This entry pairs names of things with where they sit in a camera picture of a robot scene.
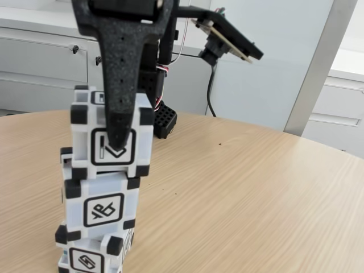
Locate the white cube with stacked-diamonds symbol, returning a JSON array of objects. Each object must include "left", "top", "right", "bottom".
[{"left": 70, "top": 85, "right": 156, "bottom": 180}]

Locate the white cube with crossed-lines symbol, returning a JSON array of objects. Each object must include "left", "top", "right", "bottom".
[{"left": 59, "top": 147, "right": 142, "bottom": 242}]

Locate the white low cabinet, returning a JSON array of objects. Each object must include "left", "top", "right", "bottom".
[{"left": 0, "top": 14, "right": 220, "bottom": 118}]

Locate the frosted glass partition panel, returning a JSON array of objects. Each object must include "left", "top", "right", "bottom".
[{"left": 207, "top": 0, "right": 335, "bottom": 133}]

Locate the white cube with lightning symbol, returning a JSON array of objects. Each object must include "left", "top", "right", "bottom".
[{"left": 55, "top": 224, "right": 135, "bottom": 273}]

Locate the white drawer cabinet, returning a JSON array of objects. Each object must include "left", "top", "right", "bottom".
[{"left": 301, "top": 48, "right": 364, "bottom": 160}]

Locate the multicolour wire bundle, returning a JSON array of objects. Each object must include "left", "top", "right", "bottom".
[{"left": 153, "top": 64, "right": 171, "bottom": 112}]

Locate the white red servo cable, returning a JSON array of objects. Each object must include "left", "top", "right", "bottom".
[{"left": 170, "top": 0, "right": 192, "bottom": 64}]

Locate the black camera cable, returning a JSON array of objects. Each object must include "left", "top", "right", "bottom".
[{"left": 206, "top": 61, "right": 219, "bottom": 118}]

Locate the gripper camera on black mount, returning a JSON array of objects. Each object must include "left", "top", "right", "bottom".
[{"left": 176, "top": 5, "right": 264, "bottom": 68}]

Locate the grey metal partition post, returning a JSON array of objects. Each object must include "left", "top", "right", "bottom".
[{"left": 283, "top": 0, "right": 364, "bottom": 137}]

